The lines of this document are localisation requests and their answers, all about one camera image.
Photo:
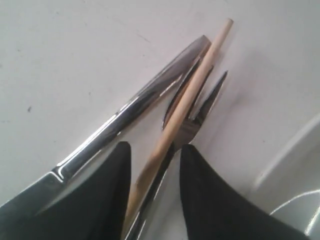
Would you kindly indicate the white square plate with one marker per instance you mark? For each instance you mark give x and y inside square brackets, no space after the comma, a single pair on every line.
[289,188]

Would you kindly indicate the steel spoon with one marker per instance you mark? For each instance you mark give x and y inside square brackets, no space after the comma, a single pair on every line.
[139,190]

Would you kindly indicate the steel table knife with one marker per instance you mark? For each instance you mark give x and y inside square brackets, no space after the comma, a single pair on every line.
[37,195]

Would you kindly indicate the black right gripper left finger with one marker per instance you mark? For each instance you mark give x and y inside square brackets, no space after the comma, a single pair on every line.
[95,210]

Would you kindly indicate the short wooden chopstick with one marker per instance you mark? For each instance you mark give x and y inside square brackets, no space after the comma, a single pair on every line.
[209,59]

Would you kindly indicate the steel fork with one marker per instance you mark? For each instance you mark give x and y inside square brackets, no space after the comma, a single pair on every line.
[192,124]

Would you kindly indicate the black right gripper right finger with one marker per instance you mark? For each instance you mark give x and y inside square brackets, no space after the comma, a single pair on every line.
[213,210]

